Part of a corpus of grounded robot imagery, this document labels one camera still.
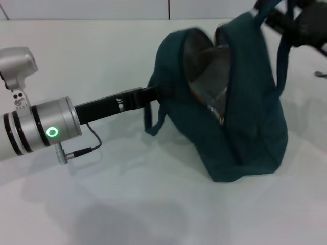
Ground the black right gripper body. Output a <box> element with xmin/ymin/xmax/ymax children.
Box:
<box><xmin>291</xmin><ymin>0</ymin><xmax>327</xmax><ymax>49</ymax></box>

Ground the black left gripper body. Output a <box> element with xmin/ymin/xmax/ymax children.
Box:
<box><xmin>74</xmin><ymin>87</ymin><xmax>135</xmax><ymax>125</ymax></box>

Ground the clear food container blue seal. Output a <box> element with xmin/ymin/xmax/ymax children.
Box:
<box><xmin>190</xmin><ymin>76</ymin><xmax>229</xmax><ymax>125</ymax></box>

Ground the dark teal insulated lunch bag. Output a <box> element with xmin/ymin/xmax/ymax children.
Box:
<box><xmin>144</xmin><ymin>0</ymin><xmax>292</xmax><ymax>183</ymax></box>

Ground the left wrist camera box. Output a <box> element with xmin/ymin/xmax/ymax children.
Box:
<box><xmin>0</xmin><ymin>47</ymin><xmax>39</xmax><ymax>113</ymax></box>

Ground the thin grey diagonal cable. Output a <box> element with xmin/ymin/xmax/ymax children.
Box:
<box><xmin>0</xmin><ymin>4</ymin><xmax>10</xmax><ymax>21</ymax></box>

